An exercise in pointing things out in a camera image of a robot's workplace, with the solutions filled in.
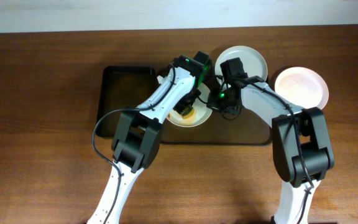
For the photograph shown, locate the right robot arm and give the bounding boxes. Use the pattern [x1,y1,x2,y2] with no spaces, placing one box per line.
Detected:
[207,77,334,223]

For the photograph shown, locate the white plate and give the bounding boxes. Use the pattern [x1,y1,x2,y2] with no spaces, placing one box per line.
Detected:
[214,45,268,81]
[167,83,212,128]
[274,67,329,110]

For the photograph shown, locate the green yellow sponge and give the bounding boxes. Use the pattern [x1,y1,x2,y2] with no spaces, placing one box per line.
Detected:
[181,107,195,119]

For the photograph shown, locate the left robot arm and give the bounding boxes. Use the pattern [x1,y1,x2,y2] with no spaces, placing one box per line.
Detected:
[88,52,211,223]

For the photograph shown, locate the black rectangular tray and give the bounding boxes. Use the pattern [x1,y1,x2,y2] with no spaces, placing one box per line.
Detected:
[96,66,158,120]

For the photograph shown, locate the brown serving tray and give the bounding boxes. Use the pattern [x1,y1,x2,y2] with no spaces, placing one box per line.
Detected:
[154,67,273,146]

